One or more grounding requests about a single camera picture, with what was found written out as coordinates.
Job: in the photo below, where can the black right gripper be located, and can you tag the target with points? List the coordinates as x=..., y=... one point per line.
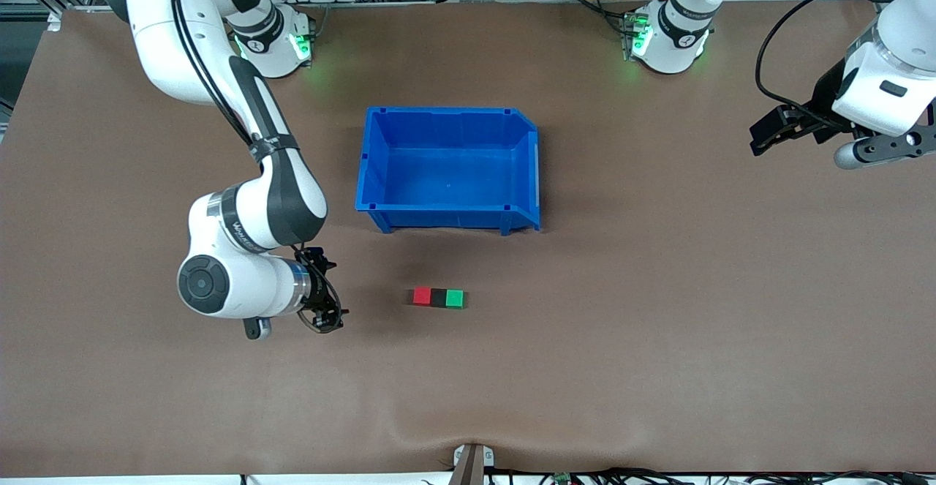
x=316, y=289

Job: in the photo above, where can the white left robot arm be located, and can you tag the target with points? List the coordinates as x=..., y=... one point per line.
x=907, y=39

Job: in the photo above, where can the black cube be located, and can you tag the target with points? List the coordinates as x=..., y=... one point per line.
x=439, y=298

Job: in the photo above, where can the blue plastic bin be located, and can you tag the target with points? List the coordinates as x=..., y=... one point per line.
x=453, y=170

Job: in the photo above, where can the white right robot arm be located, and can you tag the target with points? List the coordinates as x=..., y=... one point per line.
x=161, y=39

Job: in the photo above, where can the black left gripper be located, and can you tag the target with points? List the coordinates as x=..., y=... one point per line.
x=825, y=103

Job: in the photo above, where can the metal table edge bracket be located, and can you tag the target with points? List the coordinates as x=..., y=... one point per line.
x=472, y=463

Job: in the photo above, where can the red cube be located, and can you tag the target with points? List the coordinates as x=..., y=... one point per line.
x=422, y=295

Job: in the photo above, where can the brown table mat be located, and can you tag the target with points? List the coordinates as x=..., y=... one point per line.
x=468, y=382

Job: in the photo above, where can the green cube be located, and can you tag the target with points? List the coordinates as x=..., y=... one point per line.
x=455, y=298

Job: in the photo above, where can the small green connector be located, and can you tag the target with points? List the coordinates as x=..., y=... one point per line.
x=561, y=478

